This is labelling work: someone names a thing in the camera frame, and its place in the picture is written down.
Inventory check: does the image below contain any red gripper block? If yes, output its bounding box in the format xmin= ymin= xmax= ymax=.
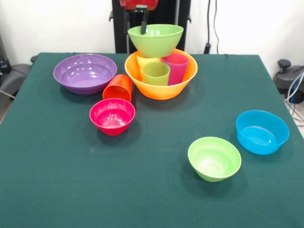
xmin=119 ymin=0 xmax=159 ymax=34

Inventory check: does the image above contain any large green bowl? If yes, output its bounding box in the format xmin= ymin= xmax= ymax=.
xmin=127 ymin=24 xmax=185 ymax=58

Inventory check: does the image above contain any yellow cup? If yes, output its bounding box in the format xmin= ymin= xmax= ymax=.
xmin=136 ymin=52 xmax=162 ymax=81

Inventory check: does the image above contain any green cup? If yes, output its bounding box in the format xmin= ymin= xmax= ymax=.
xmin=142 ymin=61 xmax=171 ymax=86

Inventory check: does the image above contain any purple cup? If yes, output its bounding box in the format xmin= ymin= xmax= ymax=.
xmin=161 ymin=52 xmax=190 ymax=86

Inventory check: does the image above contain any large orange bowl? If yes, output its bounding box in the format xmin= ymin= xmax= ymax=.
xmin=124 ymin=48 xmax=199 ymax=101

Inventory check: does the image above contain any red-orange cup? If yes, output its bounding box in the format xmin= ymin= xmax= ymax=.
xmin=102 ymin=74 xmax=133 ymax=103

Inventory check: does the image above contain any purple bowl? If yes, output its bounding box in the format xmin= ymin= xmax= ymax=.
xmin=53 ymin=53 xmax=118 ymax=96

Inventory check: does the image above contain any pink bowl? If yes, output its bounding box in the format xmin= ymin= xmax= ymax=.
xmin=89 ymin=98 xmax=136 ymax=136

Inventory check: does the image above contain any small green bowl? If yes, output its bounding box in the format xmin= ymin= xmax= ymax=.
xmin=187 ymin=136 xmax=242 ymax=183

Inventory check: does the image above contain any dark green table cloth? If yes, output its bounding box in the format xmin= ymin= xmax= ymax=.
xmin=0 ymin=52 xmax=304 ymax=228

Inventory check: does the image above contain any blue bowl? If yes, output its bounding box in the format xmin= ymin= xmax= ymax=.
xmin=236 ymin=110 xmax=290 ymax=156

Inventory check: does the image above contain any black wall cable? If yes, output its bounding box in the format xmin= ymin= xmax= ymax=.
xmin=204 ymin=0 xmax=220 ymax=55

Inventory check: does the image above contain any bundle of floor cables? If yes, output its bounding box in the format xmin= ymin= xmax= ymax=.
xmin=285 ymin=71 xmax=304 ymax=123

